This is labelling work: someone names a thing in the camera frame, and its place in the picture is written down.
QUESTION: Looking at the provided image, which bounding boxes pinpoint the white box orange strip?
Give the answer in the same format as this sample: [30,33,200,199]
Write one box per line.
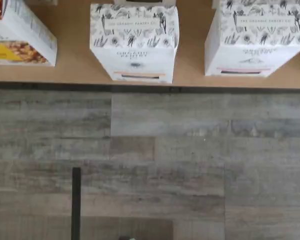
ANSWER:
[89,2,179,84]

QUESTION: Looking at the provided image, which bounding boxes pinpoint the black metal shelf rack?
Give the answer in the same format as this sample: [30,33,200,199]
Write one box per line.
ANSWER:
[0,81,300,94]

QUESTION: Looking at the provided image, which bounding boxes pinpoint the brown wooden shelf board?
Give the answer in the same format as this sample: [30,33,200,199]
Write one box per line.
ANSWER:
[0,0,300,90]

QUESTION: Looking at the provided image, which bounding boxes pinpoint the black floor strip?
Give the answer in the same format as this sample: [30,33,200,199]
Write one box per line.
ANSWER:
[71,167,82,240]

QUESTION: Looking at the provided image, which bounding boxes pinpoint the white box pink strip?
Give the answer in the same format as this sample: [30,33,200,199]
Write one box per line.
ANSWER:
[204,0,300,78]

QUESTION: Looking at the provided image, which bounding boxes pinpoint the yellow granola box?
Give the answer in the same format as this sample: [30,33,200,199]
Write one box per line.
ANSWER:
[0,0,58,67]

